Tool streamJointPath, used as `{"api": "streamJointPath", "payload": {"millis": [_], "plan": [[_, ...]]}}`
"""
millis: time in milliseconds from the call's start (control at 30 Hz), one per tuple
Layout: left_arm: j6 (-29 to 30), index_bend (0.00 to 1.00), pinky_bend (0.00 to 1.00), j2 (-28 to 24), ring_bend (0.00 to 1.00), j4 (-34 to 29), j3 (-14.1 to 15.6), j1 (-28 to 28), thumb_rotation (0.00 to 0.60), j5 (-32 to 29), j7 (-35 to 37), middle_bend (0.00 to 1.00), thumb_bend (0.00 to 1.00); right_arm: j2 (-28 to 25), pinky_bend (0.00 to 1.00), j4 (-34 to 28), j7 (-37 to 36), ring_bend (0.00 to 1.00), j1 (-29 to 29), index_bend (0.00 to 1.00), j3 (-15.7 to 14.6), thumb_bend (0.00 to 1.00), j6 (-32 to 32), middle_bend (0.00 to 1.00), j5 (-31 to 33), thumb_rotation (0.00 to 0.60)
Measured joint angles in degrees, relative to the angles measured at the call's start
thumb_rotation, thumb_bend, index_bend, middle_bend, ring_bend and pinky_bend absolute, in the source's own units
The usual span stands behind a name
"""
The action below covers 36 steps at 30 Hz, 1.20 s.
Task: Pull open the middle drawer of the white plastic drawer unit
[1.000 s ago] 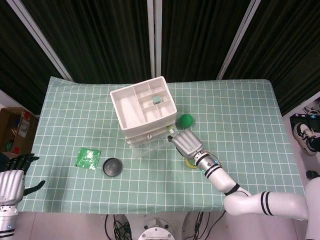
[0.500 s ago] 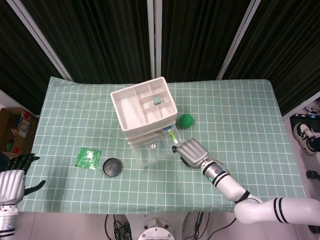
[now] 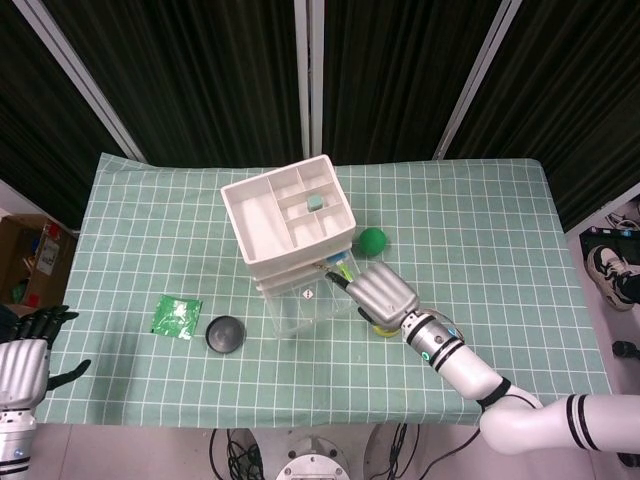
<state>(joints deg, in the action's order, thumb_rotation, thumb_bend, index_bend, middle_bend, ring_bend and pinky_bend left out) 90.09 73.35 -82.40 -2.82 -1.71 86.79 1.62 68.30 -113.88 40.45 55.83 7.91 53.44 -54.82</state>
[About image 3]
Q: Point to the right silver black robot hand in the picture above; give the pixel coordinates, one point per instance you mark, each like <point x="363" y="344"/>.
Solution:
<point x="382" y="295"/>

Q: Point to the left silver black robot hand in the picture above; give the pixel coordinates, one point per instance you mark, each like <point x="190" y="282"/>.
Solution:
<point x="20" y="370"/>

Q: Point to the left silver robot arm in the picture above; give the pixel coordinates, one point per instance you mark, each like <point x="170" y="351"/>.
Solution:
<point x="15" y="440"/>

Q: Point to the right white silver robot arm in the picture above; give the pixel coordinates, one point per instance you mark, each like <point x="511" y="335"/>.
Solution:
<point x="465" y="370"/>

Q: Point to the grey round robot base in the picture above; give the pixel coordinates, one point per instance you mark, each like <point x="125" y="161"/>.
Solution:
<point x="312" y="462"/>

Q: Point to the clear plastic drawer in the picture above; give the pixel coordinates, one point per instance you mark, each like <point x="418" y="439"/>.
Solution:
<point x="280" y="271"/>

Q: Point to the white drawer organizer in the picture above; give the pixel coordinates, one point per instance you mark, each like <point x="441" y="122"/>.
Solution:
<point x="260" y="225"/>

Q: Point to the yellow-green tape roll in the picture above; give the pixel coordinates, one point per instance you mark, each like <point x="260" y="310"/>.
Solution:
<point x="384" y="331"/>

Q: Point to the green white glue stick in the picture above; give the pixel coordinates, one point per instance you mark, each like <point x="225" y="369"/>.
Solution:
<point x="346" y="272"/>

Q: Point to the green ball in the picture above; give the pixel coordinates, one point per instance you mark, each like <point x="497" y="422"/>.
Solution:
<point x="373" y="242"/>

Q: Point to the blue small box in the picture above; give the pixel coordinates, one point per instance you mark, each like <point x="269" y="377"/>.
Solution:
<point x="336" y="259"/>

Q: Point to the green checked tablecloth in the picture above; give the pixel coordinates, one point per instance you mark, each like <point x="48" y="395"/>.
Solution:
<point x="450" y="225"/>

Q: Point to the brown cardboard box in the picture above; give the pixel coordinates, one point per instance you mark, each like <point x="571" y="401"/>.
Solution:
<point x="30" y="260"/>

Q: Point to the teal eraser cube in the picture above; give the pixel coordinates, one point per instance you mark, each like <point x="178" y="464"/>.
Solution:
<point x="315" y="203"/>

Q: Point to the black round lid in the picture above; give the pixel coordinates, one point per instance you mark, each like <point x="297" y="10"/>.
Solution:
<point x="225" y="336"/>

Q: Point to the green foil packet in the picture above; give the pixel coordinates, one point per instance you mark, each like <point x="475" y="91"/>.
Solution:
<point x="175" y="317"/>

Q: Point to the black white sneaker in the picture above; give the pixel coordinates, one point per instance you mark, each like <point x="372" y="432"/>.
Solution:
<point x="610" y="275"/>

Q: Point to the white frame post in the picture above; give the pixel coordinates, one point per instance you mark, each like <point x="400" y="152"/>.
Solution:
<point x="475" y="85"/>
<point x="85" y="85"/>
<point x="310" y="75"/>

